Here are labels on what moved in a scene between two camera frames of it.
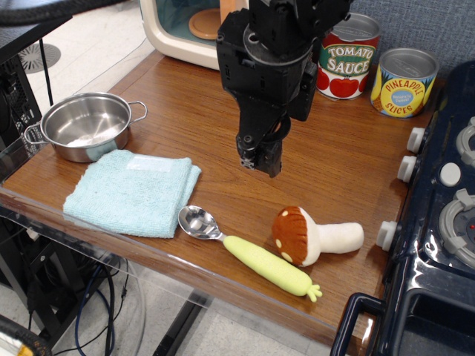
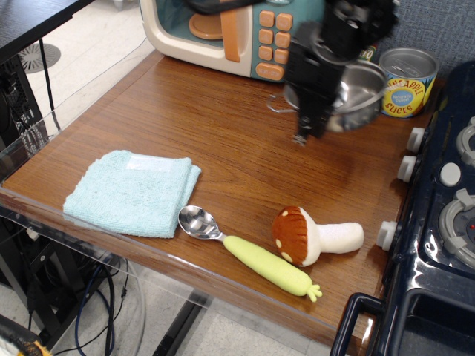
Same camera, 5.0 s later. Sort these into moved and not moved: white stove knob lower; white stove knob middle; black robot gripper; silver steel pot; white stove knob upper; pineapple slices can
Moved: black robot gripper; silver steel pot
Not moved: pineapple slices can; white stove knob lower; white stove knob upper; white stove knob middle
